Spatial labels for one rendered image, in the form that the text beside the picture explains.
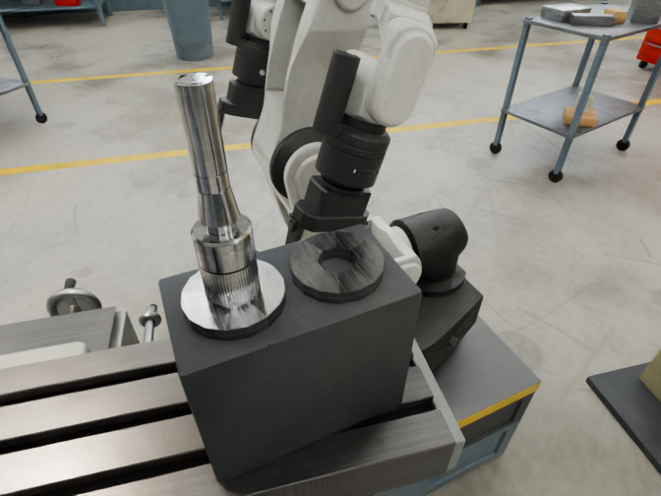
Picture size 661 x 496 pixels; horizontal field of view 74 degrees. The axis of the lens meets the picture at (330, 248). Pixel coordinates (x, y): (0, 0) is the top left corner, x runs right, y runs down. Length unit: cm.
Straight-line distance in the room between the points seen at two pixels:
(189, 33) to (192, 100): 485
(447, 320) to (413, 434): 63
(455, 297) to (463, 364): 19
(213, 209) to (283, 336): 12
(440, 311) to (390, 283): 75
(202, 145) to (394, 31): 30
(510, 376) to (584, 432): 55
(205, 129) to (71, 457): 41
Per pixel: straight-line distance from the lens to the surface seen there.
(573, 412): 182
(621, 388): 193
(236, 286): 36
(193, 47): 518
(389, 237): 108
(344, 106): 57
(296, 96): 76
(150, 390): 60
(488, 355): 132
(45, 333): 104
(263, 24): 94
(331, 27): 72
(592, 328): 213
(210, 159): 31
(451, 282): 121
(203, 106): 29
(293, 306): 39
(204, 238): 34
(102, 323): 100
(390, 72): 54
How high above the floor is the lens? 140
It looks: 39 degrees down
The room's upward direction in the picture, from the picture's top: straight up
